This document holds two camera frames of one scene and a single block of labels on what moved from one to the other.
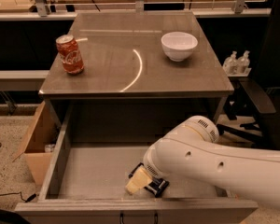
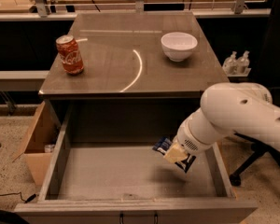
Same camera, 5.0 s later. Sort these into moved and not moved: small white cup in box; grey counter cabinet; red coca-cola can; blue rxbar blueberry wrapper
Moved: blue rxbar blueberry wrapper
Not moved: grey counter cabinet; small white cup in box; red coca-cola can
